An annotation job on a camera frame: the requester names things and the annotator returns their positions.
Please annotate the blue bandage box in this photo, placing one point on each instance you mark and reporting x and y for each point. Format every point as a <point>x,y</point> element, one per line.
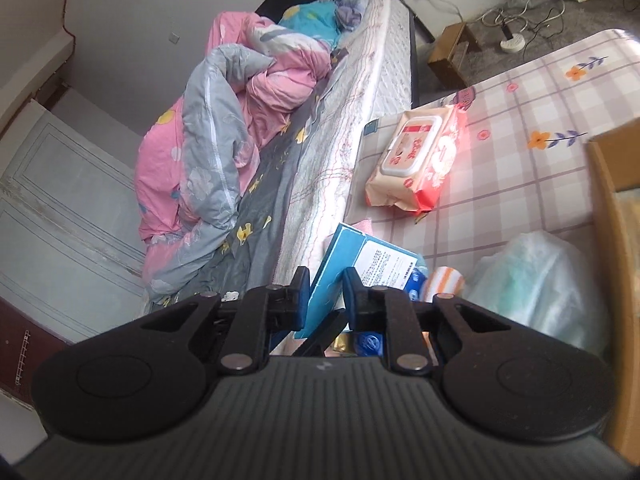
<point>340,255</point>

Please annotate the red wet wipes pack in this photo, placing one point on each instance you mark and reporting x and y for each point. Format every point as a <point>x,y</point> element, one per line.
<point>415,160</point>

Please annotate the plaid floral mattress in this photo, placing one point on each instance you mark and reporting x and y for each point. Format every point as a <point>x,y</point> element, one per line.
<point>525,185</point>

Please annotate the orange striped towel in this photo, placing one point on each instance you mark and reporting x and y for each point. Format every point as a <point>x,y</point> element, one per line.
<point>445,280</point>

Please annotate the grey floral bedsheet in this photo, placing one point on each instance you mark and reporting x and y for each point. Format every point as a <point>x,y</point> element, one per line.
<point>270,200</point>

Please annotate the brown cardboard box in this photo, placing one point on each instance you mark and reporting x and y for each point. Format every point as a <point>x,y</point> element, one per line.
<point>607,200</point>

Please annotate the white plastic bag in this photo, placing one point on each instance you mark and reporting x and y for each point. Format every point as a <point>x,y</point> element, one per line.
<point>530,280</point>

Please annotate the pink grey quilt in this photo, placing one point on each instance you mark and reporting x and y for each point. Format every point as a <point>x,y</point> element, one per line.
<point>210,160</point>

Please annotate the white door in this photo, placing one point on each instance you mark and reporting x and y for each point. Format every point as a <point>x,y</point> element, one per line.
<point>65,210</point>

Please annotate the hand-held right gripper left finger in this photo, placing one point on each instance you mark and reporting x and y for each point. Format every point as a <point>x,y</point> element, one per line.
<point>301,290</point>

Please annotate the white power strip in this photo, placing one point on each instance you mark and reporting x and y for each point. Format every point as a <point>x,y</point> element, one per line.
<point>512,45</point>

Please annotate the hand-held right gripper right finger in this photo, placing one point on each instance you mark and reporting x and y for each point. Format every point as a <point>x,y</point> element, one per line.
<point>351,292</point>

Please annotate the brown cabinet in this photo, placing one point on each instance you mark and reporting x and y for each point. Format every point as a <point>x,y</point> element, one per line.
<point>25,355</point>

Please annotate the teal pillow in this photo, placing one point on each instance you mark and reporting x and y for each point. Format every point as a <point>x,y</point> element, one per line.
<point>310,20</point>

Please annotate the white bed mattress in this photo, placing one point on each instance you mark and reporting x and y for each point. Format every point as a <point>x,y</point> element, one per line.
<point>340,150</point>

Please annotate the small gold box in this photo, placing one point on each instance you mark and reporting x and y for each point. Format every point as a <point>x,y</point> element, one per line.
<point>341,345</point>

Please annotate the blue tissue packet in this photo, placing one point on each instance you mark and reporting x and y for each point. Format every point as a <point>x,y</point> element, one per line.
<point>417,285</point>

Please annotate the small wooden stool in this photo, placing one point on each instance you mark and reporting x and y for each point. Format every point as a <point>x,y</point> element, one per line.
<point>450,45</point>

